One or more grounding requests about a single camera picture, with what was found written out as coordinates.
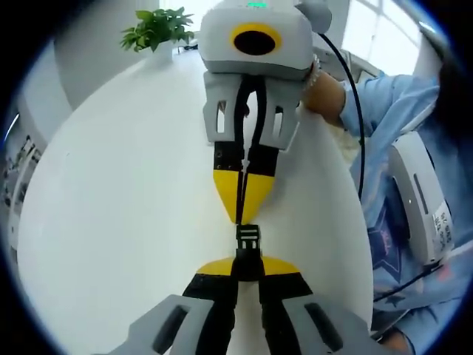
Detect person in blue shirt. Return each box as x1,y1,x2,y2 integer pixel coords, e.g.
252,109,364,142
338,72,473,352

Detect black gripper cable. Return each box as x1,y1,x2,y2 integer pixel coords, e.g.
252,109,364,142
318,32,367,203

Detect green potted plant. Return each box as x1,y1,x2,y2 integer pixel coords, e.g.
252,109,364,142
120,7,196,70

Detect black device cable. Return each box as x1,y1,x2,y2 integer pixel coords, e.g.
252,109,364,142
372,264,449,303

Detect black plastic buckle pronged part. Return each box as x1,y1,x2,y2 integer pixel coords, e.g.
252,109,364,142
235,223,263,253

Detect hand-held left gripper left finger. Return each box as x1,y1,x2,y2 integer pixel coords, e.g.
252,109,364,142
98,257,237,355

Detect black plastic buckle socket part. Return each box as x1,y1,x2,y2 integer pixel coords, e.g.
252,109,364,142
233,248,263,283

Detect white chest-worn device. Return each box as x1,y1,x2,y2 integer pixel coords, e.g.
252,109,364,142
389,131,473,270

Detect large bright window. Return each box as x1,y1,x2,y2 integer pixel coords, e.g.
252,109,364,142
332,0,426,68

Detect beaded wrist bracelet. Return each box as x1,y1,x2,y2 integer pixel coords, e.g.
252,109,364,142
302,53,324,93

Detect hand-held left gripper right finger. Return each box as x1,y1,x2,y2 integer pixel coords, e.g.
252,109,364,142
258,255,385,355

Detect office shelving with items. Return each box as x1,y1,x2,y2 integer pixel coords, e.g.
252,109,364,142
1,131,42,210

